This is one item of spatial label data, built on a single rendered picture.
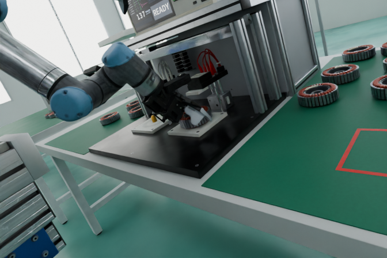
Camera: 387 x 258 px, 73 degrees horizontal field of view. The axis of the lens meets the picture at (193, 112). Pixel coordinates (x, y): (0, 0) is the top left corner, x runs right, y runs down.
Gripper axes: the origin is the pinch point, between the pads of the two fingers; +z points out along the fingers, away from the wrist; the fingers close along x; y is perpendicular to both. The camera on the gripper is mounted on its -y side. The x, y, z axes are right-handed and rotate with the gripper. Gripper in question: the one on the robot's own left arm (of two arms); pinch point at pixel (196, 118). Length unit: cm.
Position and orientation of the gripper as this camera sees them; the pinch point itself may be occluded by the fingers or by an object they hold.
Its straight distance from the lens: 86.8
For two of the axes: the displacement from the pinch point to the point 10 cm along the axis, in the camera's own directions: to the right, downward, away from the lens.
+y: -4.0, 8.3, -3.9
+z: 6.1, 5.6, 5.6
